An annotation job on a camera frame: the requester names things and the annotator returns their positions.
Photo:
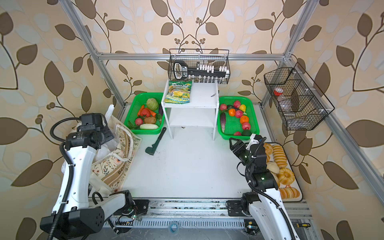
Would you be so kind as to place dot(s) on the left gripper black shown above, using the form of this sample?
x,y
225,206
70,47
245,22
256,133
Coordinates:
x,y
108,135

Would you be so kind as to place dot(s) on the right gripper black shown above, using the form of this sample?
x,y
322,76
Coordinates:
x,y
240,143

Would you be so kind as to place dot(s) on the cream floral tote bag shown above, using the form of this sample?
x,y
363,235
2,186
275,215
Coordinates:
x,y
108,175

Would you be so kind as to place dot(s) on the white plastic grocery bag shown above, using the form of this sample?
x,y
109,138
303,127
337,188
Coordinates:
x,y
110,142

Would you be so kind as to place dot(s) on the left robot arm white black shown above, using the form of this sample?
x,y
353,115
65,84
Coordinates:
x,y
72,217

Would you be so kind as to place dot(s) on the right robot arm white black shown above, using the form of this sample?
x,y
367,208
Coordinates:
x,y
264,202

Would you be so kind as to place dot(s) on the dark green avocado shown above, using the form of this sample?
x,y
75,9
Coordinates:
x,y
247,133

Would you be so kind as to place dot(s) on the red apple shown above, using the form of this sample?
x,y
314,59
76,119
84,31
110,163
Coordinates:
x,y
246,126

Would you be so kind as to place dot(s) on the croissant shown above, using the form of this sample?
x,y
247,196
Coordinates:
x,y
268,148

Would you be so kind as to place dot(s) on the orange fruit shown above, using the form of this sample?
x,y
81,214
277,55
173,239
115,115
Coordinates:
x,y
244,119

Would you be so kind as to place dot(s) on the pink red peach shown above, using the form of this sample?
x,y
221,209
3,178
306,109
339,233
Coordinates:
x,y
239,113

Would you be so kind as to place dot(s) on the small orange persimmon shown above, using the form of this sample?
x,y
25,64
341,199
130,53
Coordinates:
x,y
232,112

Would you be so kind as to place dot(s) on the sliced bread loaf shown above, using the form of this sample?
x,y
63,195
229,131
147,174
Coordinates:
x,y
279,156

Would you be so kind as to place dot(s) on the red radish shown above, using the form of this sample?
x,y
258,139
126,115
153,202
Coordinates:
x,y
139,121

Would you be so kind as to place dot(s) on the orange carrot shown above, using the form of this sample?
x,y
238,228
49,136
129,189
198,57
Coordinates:
x,y
141,110

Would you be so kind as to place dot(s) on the white radish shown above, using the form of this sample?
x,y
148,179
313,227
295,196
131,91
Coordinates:
x,y
149,127

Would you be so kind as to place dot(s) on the white two-tier shelf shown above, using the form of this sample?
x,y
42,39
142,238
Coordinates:
x,y
201,112

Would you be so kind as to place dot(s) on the brown potato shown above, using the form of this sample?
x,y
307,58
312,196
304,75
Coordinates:
x,y
150,120

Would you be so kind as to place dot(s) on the red tomato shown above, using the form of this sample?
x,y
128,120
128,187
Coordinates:
x,y
146,113

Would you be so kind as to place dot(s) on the left green plastic basket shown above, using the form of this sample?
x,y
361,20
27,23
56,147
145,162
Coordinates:
x,y
138,101

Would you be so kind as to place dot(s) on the dark green toy wrench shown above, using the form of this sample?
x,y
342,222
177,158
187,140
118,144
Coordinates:
x,y
152,149

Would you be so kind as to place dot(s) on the green cabbage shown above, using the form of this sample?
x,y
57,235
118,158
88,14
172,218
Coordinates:
x,y
152,104

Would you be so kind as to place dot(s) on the plastic bottle red cap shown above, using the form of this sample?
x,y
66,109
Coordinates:
x,y
284,102

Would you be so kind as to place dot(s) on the black bread tray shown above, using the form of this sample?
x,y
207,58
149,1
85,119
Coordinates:
x,y
286,180

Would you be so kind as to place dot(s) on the yellow green snack bag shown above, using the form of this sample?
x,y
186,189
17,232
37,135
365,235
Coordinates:
x,y
178,92

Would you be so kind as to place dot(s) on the yellow black screwdriver right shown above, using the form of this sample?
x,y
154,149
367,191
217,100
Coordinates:
x,y
303,225

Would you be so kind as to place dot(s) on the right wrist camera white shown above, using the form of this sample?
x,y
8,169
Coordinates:
x,y
254,140

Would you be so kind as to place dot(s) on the right black wire basket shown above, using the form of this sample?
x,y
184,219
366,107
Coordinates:
x,y
310,104

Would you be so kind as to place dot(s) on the black wire basket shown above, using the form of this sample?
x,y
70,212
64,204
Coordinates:
x,y
216,57
310,104

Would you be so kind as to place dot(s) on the back black wire basket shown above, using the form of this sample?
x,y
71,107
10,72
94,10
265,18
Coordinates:
x,y
216,57

